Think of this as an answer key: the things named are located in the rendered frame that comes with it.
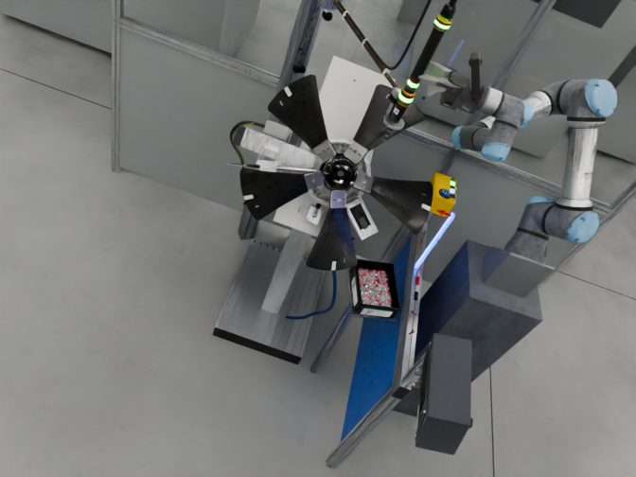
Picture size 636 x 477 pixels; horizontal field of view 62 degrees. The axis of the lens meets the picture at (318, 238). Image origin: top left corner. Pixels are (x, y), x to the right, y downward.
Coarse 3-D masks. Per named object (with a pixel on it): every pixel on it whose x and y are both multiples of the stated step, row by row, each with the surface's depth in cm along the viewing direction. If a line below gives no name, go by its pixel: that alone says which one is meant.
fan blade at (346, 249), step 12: (336, 216) 191; (324, 228) 188; (336, 228) 191; (348, 228) 197; (324, 240) 189; (336, 240) 192; (348, 240) 197; (312, 252) 188; (324, 252) 190; (336, 252) 193; (348, 252) 197; (312, 264) 189; (324, 264) 191; (336, 264) 194; (348, 264) 198
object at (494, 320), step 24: (456, 264) 219; (480, 264) 208; (432, 288) 238; (456, 288) 211; (480, 288) 200; (432, 312) 228; (456, 312) 203; (480, 312) 201; (504, 312) 199; (528, 312) 199; (432, 336) 220; (456, 336) 215; (480, 336) 212; (504, 336) 209; (480, 360) 224; (408, 408) 265
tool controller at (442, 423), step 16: (448, 336) 150; (432, 352) 146; (448, 352) 146; (464, 352) 146; (416, 368) 159; (432, 368) 143; (448, 368) 143; (464, 368) 143; (416, 384) 155; (432, 384) 139; (448, 384) 139; (464, 384) 140; (432, 400) 136; (448, 400) 136; (464, 400) 136; (416, 416) 151; (432, 416) 133; (448, 416) 133; (464, 416) 133; (416, 432) 145; (432, 432) 138; (448, 432) 136; (464, 432) 134; (432, 448) 145; (448, 448) 143
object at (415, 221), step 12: (384, 180) 194; (396, 180) 195; (372, 192) 188; (384, 192) 190; (396, 192) 191; (408, 192) 193; (432, 192) 195; (384, 204) 187; (396, 204) 188; (408, 204) 190; (420, 204) 191; (396, 216) 187; (408, 216) 188; (420, 216) 190; (408, 228) 187; (420, 228) 188
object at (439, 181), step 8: (440, 176) 225; (448, 176) 227; (440, 184) 222; (448, 184) 223; (440, 192) 218; (440, 200) 217; (448, 200) 217; (432, 208) 221; (440, 208) 220; (448, 208) 219
